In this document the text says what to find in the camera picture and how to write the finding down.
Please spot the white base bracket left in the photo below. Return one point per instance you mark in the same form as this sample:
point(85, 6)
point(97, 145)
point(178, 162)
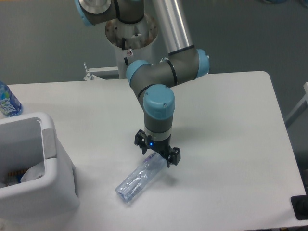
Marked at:
point(106, 73)

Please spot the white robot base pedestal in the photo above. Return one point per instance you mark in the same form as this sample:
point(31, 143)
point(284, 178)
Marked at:
point(132, 42)

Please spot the white plastic trash can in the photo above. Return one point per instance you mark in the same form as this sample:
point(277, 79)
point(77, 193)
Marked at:
point(26, 140)

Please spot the blue snack packet in bin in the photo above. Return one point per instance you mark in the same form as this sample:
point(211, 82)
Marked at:
point(14, 177)

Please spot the blue labelled water bottle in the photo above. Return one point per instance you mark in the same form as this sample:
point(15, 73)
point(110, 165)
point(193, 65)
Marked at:
point(9, 104)

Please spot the black clamp at table edge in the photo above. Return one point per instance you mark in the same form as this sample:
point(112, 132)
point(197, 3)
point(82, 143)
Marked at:
point(300, 206)

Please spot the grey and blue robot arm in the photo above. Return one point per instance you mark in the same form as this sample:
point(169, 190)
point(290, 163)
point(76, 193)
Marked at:
point(154, 56)

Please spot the white metal frame right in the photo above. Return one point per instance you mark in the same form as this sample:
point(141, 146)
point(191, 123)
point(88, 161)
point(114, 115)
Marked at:
point(298, 109)

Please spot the clear plastic bottle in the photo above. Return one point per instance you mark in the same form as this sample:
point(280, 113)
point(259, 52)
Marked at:
point(134, 183)

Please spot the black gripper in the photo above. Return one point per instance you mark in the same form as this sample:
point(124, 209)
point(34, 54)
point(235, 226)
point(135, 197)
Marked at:
point(145, 142)

